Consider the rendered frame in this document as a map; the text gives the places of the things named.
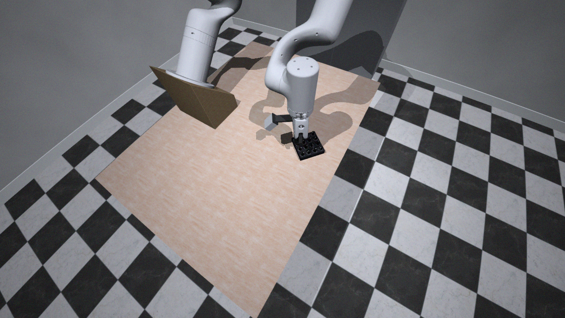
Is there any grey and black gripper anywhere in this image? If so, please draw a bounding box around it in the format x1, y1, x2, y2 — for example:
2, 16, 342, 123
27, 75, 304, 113
291, 116, 309, 144

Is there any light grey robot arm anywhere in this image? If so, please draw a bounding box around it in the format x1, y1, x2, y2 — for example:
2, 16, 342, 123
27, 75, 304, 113
166, 0, 353, 131

